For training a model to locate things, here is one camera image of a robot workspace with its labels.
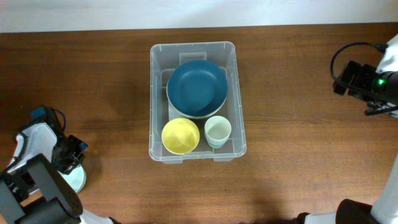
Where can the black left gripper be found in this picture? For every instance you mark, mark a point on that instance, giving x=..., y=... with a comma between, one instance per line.
x=79, y=145

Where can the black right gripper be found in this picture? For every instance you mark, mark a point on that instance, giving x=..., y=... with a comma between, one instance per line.
x=362, y=74

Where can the light teal plastic bowl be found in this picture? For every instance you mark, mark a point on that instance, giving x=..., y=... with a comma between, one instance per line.
x=76, y=179

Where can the yellow plastic bowl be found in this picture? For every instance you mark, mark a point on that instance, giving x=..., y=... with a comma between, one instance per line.
x=180, y=136

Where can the beige plastic bowl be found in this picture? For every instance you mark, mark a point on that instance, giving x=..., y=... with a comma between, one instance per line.
x=164, y=89

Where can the dark blue bowl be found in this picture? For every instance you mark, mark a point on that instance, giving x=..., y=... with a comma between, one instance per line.
x=197, y=88

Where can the green plastic cup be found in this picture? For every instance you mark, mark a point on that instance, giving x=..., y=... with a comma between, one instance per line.
x=216, y=145

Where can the cream plastic cup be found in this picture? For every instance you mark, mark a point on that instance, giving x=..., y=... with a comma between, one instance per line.
x=218, y=128

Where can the grey plastic cup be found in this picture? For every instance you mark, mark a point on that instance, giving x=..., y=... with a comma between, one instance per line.
x=216, y=141

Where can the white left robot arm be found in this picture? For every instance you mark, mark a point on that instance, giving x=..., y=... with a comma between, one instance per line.
x=33, y=191

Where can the clear plastic storage bin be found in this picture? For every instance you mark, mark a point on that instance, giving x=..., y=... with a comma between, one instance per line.
x=164, y=59

